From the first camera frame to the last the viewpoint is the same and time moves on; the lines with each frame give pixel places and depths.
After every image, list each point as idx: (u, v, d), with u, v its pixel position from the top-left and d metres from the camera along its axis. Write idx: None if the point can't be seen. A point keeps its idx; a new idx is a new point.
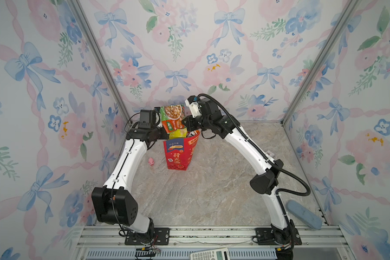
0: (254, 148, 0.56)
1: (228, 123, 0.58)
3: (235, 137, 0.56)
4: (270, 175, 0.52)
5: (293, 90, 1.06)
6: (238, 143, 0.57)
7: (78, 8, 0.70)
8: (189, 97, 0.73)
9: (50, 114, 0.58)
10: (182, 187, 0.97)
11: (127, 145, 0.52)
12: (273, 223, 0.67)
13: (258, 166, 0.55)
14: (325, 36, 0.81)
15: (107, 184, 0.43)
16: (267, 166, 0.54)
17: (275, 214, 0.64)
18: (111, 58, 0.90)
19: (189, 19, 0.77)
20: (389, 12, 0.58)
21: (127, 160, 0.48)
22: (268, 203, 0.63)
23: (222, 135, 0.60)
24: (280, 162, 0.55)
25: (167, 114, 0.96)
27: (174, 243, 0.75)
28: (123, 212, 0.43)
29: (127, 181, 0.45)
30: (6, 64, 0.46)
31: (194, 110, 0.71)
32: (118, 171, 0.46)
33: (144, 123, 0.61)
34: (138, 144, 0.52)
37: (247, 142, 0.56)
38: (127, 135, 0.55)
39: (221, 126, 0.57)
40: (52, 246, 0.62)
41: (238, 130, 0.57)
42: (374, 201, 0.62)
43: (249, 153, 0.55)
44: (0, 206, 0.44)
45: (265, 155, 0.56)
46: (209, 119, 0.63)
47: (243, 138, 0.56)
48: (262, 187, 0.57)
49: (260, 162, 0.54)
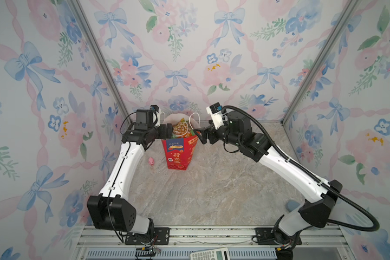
0: (303, 171, 0.46)
1: (262, 143, 0.50)
3: (272, 159, 0.48)
4: (330, 201, 0.41)
5: (293, 90, 1.06)
6: (276, 165, 0.48)
7: (78, 7, 0.70)
8: (212, 105, 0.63)
9: (50, 114, 0.58)
10: (182, 187, 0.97)
11: (123, 149, 0.50)
12: (279, 226, 0.65)
13: (309, 192, 0.44)
14: (325, 36, 0.81)
15: (103, 192, 0.42)
16: (323, 191, 0.43)
17: (291, 227, 0.60)
18: (111, 58, 0.90)
19: (189, 19, 0.77)
20: (389, 11, 0.58)
21: (123, 166, 0.47)
22: (290, 218, 0.58)
23: (256, 158, 0.52)
24: (337, 186, 0.43)
25: (174, 132, 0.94)
27: (174, 243, 0.75)
28: (121, 219, 0.41)
29: (124, 188, 0.44)
30: (6, 63, 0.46)
31: (216, 120, 0.61)
32: (114, 177, 0.44)
33: (141, 124, 0.58)
34: (134, 148, 0.50)
37: (288, 163, 0.47)
38: (124, 136, 0.53)
39: (254, 147, 0.49)
40: (52, 246, 0.62)
41: (274, 150, 0.49)
42: (374, 201, 0.62)
43: (293, 175, 0.46)
44: (0, 206, 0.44)
45: (317, 176, 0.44)
46: (240, 138, 0.55)
47: (283, 159, 0.47)
48: (318, 217, 0.44)
49: (312, 187, 0.43)
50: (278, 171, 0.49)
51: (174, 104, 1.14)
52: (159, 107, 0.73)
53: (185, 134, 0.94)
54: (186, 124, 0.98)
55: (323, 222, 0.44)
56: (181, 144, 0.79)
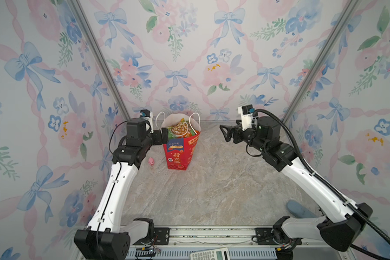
0: (327, 188, 0.44)
1: (287, 153, 0.50)
3: (296, 170, 0.47)
4: (356, 225, 0.38)
5: (293, 90, 1.06)
6: (299, 177, 0.47)
7: (78, 7, 0.70)
8: (244, 105, 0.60)
9: (50, 114, 0.58)
10: (182, 187, 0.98)
11: (114, 171, 0.45)
12: (284, 226, 0.64)
13: (332, 209, 0.42)
14: (325, 36, 0.81)
15: (91, 226, 0.38)
16: (348, 212, 0.40)
17: (296, 232, 0.59)
18: (111, 58, 0.90)
19: (189, 19, 0.77)
20: (389, 12, 0.58)
21: (114, 194, 0.42)
22: (301, 226, 0.56)
23: (278, 168, 0.52)
24: (367, 209, 0.41)
25: (174, 132, 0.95)
27: (174, 243, 0.75)
28: (111, 254, 0.38)
29: (115, 219, 0.41)
30: (6, 63, 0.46)
31: (245, 121, 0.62)
32: (104, 206, 0.41)
33: (132, 139, 0.53)
34: (126, 170, 0.46)
37: (312, 177, 0.46)
38: (114, 155, 0.48)
39: (278, 156, 0.50)
40: (52, 246, 0.62)
41: (299, 161, 0.49)
42: (374, 201, 0.62)
43: (317, 190, 0.44)
44: (0, 206, 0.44)
45: (343, 195, 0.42)
46: (265, 145, 0.55)
47: (307, 172, 0.47)
48: (340, 239, 0.41)
49: (336, 205, 0.41)
50: (300, 184, 0.48)
51: (174, 104, 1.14)
52: (149, 111, 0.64)
53: (185, 134, 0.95)
54: (186, 124, 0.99)
55: (344, 245, 0.41)
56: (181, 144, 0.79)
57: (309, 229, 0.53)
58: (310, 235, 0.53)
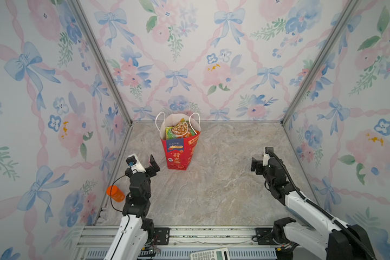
0: (318, 209, 0.51)
1: (288, 188, 0.62)
3: (292, 199, 0.57)
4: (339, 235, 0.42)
5: (293, 90, 1.06)
6: (296, 205, 0.56)
7: (78, 8, 0.70)
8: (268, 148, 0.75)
9: (50, 114, 0.58)
10: (182, 187, 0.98)
11: (122, 222, 0.54)
12: (286, 227, 0.64)
13: (322, 227, 0.47)
14: (325, 36, 0.81)
15: None
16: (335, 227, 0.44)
17: (297, 238, 0.59)
18: (111, 58, 0.90)
19: (189, 19, 0.77)
20: (389, 12, 0.58)
21: (120, 243, 0.48)
22: (306, 238, 0.55)
23: (281, 201, 0.62)
24: (359, 229, 0.43)
25: (174, 131, 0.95)
27: (174, 243, 0.75)
28: None
29: None
30: (6, 64, 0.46)
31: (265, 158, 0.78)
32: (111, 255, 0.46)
33: (136, 196, 0.60)
34: (134, 221, 0.54)
37: (306, 203, 0.54)
38: (123, 210, 0.57)
39: (280, 192, 0.62)
40: (52, 246, 0.62)
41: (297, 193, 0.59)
42: (374, 201, 0.62)
43: (310, 214, 0.51)
44: (1, 206, 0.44)
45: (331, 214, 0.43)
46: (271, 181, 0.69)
47: (301, 200, 0.56)
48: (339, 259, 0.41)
49: (324, 222, 0.47)
50: (303, 214, 0.54)
51: (174, 104, 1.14)
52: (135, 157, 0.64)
53: (185, 134, 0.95)
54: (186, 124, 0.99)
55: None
56: (181, 144, 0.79)
57: (313, 245, 0.51)
58: (312, 249, 0.52)
